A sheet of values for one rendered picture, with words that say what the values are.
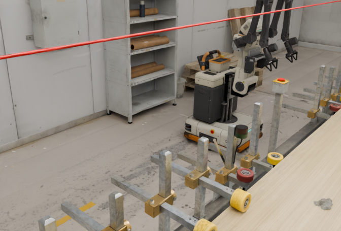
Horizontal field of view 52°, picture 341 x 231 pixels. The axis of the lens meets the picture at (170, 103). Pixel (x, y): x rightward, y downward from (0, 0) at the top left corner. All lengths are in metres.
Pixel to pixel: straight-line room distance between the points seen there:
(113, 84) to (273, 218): 3.26
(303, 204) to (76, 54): 3.21
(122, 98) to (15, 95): 1.23
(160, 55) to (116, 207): 3.90
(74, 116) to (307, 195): 3.24
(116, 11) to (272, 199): 3.07
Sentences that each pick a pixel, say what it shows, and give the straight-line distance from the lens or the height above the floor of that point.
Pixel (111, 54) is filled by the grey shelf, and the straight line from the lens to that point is 4.35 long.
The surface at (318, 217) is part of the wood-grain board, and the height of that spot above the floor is 0.90.
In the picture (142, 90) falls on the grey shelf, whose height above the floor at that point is 0.18.
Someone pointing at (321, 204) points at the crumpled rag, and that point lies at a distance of 1.65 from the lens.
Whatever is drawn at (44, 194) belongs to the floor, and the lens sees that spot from 3.26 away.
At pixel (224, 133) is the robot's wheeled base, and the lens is 3.61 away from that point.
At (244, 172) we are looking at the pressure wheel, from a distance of 1.75.
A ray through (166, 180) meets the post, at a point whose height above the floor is 1.05.
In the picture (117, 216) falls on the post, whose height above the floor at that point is 1.03.
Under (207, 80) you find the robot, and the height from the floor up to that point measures 0.76.
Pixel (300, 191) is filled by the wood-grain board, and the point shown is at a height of 0.90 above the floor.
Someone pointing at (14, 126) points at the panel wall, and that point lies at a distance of 4.03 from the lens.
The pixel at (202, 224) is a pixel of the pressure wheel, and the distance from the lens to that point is 1.30.
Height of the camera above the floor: 1.81
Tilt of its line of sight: 21 degrees down
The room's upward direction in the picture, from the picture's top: 1 degrees clockwise
